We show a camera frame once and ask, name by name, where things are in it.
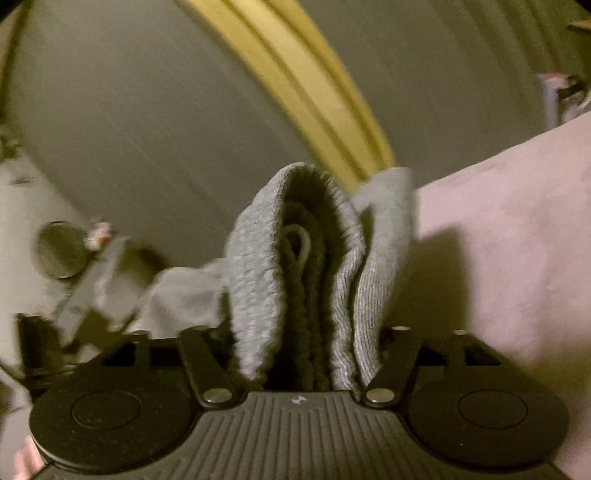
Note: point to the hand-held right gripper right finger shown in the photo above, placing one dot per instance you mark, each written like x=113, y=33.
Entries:
x=392, y=364

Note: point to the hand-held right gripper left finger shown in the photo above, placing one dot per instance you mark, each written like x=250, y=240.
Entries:
x=203, y=364

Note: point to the grey knit pants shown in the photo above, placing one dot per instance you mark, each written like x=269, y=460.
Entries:
x=258, y=258

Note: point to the pink bed sheet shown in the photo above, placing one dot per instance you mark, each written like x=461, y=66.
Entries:
x=508, y=230

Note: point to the pale blue box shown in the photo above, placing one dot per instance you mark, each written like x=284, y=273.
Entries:
x=551, y=99

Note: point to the yellow door frame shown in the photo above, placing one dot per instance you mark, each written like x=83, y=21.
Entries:
x=314, y=78

